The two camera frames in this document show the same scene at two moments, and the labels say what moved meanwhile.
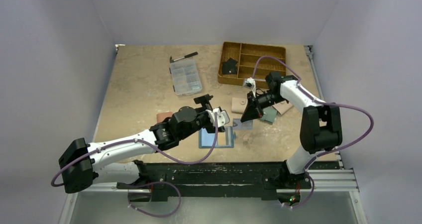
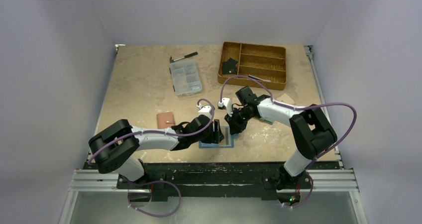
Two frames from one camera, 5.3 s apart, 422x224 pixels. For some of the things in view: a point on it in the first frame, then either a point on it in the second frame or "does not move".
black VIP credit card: (229, 67) does not move
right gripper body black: (256, 104) -> (235, 123)
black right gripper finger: (251, 111) -> (236, 125)
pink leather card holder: (160, 116) does not move
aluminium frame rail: (324, 180) does not move
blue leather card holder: (225, 139) does not move
